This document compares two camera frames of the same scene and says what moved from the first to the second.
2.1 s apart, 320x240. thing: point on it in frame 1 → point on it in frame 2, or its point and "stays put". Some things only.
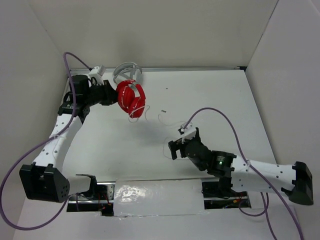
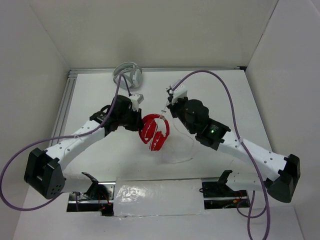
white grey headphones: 127,70 stays put
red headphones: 127,100 → 148,130
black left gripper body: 100,94 → 130,120
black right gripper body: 183,153 → 177,110
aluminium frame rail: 154,68 stays put
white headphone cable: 163,124 → 189,138
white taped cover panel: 158,197 stays put
